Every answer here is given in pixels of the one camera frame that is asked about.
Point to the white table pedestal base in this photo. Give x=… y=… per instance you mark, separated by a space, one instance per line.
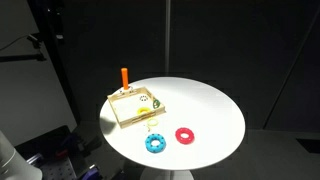
x=166 y=175

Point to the grey vertical pole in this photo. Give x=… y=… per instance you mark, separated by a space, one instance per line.
x=168 y=36

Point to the black vertical frame column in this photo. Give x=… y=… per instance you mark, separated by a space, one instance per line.
x=55 y=50

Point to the orange cylindrical peg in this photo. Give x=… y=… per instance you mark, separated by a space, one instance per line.
x=125 y=78

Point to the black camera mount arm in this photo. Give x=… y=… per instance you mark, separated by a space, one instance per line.
x=20 y=58

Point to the green oval object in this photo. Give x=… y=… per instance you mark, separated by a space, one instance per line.
x=156 y=103

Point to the wooden tray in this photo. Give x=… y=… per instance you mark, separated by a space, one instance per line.
x=124 y=116

